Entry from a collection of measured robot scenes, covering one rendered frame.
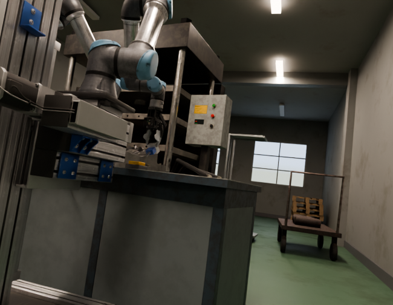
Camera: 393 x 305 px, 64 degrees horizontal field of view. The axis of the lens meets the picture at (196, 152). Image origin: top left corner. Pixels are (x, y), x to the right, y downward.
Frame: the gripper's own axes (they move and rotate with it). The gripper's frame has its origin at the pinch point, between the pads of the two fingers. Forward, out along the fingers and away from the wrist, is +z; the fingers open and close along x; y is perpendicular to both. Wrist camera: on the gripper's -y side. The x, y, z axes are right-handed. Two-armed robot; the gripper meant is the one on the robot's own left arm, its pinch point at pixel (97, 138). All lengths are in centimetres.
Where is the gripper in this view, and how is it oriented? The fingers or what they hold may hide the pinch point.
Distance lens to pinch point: 183.7
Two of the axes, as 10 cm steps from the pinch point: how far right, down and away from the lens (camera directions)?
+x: 8.8, 2.1, -4.2
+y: -3.6, -2.8, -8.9
